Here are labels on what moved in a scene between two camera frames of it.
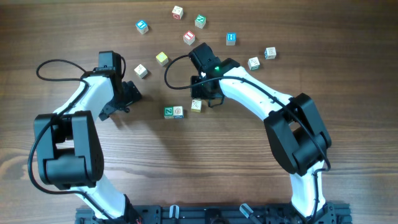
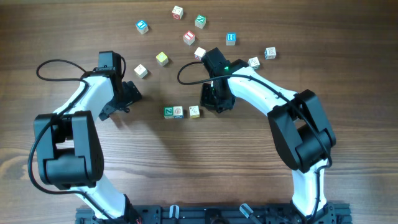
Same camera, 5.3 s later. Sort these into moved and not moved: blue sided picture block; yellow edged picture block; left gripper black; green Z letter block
Moved: yellow edged picture block
Not moved: green Z letter block; blue sided picture block; left gripper black
